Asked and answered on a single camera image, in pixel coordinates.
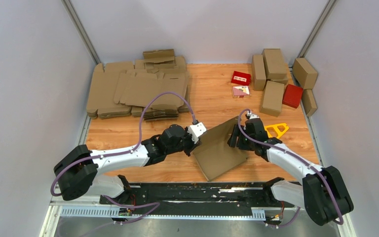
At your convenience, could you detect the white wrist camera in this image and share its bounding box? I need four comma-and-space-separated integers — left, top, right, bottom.
245, 110, 259, 119
188, 122, 207, 144

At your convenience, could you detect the folded cardboard box top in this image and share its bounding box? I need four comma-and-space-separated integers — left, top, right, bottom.
262, 48, 287, 80

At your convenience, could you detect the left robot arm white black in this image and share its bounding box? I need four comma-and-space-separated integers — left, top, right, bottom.
53, 122, 207, 204

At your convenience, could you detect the flat cardboard stack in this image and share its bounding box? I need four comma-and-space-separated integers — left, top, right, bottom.
86, 49, 190, 120

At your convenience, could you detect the yellow triangular plastic frame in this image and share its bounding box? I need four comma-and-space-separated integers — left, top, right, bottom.
264, 123, 289, 139

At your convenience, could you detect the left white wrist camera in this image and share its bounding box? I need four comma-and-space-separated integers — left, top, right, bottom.
188, 122, 207, 144

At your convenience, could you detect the aluminium rail frame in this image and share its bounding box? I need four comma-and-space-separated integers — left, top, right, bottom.
39, 113, 357, 237

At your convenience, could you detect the small red box with window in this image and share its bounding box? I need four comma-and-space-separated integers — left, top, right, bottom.
230, 71, 252, 86

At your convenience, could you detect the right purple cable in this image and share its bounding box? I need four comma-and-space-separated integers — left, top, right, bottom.
237, 108, 344, 229

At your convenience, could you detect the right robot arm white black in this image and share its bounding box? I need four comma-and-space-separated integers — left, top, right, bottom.
227, 118, 354, 226

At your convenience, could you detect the folded cardboard box front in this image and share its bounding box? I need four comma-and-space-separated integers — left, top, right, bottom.
260, 81, 285, 117

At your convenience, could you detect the pink puzzle box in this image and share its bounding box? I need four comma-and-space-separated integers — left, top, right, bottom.
231, 85, 251, 98

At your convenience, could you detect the cardboard box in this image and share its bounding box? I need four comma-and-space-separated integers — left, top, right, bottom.
302, 89, 317, 117
292, 58, 318, 89
251, 54, 266, 91
260, 81, 285, 117
193, 117, 249, 181
262, 48, 287, 80

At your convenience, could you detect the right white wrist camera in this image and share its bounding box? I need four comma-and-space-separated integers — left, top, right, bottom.
245, 110, 259, 119

